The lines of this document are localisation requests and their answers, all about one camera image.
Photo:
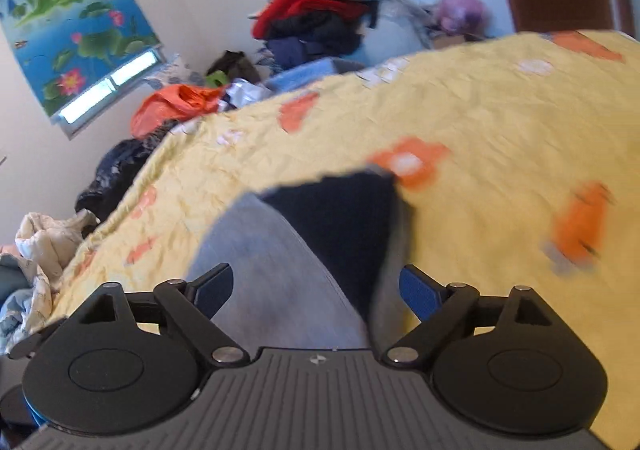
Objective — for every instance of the white crumpled bag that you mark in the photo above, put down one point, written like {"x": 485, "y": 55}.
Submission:
{"x": 245, "y": 92}

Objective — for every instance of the green cloth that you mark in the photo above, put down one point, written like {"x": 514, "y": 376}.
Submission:
{"x": 216, "y": 78}

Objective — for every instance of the cream crumpled garment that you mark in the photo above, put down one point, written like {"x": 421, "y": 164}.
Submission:
{"x": 50, "y": 240}

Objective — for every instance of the lotus pond window blind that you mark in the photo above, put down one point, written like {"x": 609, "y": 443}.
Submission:
{"x": 75, "y": 30}

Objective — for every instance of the yellow printed blanket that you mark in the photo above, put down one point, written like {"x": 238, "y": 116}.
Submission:
{"x": 500, "y": 130}

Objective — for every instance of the window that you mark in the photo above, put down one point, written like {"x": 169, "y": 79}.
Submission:
{"x": 110, "y": 82}

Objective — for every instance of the grey shirt with navy trim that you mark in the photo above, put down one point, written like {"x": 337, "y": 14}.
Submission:
{"x": 280, "y": 270}

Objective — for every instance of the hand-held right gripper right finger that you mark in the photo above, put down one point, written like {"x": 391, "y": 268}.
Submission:
{"x": 419, "y": 291}

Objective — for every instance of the purple plastic bag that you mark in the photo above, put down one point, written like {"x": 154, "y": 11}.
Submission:
{"x": 461, "y": 7}

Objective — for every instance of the orange garment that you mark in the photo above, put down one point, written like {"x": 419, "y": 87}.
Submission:
{"x": 170, "y": 105}

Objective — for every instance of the dark brown garment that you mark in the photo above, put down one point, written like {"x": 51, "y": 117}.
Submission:
{"x": 232, "y": 64}

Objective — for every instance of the navy garment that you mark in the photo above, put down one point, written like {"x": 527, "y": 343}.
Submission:
{"x": 310, "y": 42}

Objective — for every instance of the light blue cloth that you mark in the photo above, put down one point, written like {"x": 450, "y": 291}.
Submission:
{"x": 17, "y": 300}

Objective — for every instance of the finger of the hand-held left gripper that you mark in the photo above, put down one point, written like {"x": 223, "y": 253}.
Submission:
{"x": 32, "y": 342}

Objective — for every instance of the blue folded cloth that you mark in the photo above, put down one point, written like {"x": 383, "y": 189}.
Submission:
{"x": 310, "y": 72}

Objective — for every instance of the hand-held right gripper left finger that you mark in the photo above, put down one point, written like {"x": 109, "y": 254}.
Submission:
{"x": 214, "y": 287}

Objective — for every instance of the black jacket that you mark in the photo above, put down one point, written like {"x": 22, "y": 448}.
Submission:
{"x": 117, "y": 170}

